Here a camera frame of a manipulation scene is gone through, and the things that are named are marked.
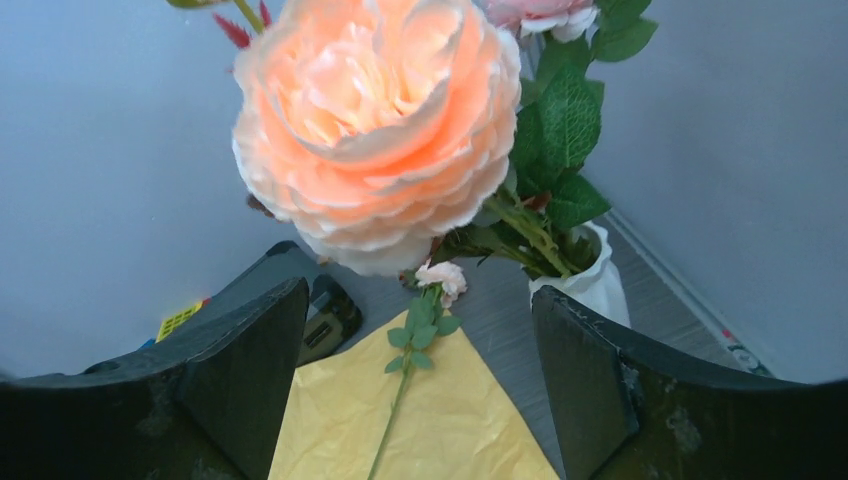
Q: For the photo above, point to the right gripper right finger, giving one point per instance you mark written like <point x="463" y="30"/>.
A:
<point x="626" y="406"/>

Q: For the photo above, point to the large peach rose stem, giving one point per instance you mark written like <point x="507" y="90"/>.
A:
<point x="375" y="128"/>

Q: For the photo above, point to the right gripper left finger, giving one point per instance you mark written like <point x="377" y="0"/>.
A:
<point x="205" y="403"/>

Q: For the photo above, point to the yellow toy block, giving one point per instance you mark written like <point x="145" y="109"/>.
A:
<point x="170" y="324"/>

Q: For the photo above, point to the orange flower bouquet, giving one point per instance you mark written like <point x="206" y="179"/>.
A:
<point x="455" y="421"/>

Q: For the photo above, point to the dark grey hard case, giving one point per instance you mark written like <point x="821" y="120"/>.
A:
<point x="332" y="317"/>

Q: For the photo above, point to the white ribbed vase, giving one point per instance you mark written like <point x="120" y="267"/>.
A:
<point x="600" y="286"/>

